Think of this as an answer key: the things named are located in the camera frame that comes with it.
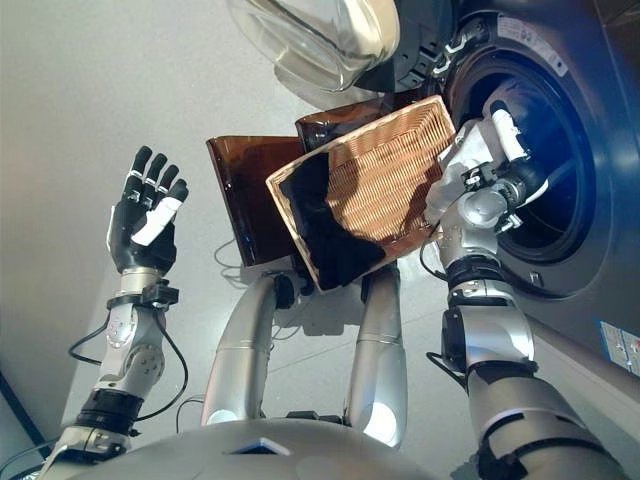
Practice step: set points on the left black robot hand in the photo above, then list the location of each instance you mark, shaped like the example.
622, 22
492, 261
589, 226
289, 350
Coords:
135, 245

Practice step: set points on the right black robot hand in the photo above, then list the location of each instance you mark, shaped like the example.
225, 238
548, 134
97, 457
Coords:
525, 180

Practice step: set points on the white garment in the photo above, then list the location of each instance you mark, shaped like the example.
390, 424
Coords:
450, 175

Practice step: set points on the black garment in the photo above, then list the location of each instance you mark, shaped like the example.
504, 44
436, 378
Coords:
320, 240

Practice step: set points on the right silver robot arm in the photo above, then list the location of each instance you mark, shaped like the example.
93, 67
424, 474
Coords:
490, 340

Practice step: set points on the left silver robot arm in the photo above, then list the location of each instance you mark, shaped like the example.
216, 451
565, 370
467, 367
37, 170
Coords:
135, 360

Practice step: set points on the grey front-load washing machine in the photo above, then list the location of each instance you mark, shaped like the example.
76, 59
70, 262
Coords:
615, 200

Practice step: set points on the white door rim label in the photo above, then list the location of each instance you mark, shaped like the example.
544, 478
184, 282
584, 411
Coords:
535, 42

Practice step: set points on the wicker laundry basket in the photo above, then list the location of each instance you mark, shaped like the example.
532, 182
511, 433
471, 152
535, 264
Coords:
380, 190

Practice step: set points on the left silver robot leg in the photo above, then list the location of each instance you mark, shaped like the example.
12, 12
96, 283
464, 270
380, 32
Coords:
240, 350

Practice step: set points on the silver robot leg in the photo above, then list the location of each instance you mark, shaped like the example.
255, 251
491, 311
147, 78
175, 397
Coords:
240, 350
375, 350

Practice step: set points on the blue white pictured sticker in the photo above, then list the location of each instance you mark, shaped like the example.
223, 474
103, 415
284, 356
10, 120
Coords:
620, 345

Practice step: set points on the right silver robot leg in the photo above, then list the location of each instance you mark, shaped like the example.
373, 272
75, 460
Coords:
375, 350

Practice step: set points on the silver robot torso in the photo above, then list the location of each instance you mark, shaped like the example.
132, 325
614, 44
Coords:
275, 455

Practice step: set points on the round glass washer door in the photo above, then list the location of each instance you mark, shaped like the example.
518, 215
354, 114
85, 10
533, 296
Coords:
310, 35

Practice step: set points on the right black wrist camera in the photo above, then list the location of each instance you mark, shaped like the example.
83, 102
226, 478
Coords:
477, 176

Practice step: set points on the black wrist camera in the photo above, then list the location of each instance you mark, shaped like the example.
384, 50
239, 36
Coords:
160, 295
477, 176

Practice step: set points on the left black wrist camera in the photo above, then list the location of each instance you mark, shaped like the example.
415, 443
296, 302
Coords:
160, 295

